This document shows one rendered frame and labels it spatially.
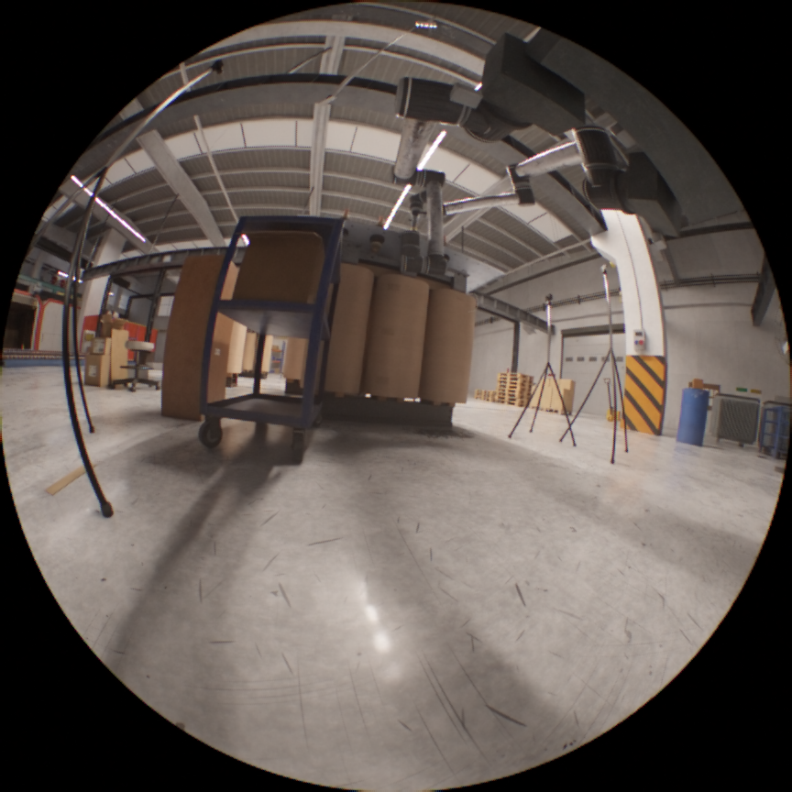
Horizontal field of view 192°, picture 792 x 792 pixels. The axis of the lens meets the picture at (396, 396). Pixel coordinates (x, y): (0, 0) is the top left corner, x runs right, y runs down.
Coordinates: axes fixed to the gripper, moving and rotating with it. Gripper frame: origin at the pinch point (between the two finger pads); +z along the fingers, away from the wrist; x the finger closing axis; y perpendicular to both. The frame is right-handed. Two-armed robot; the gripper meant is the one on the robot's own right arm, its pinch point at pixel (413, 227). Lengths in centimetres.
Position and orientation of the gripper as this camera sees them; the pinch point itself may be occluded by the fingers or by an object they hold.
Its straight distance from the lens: 203.2
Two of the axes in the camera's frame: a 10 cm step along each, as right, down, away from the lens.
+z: -1.2, 9.9, 0.6
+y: -9.9, -1.2, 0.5
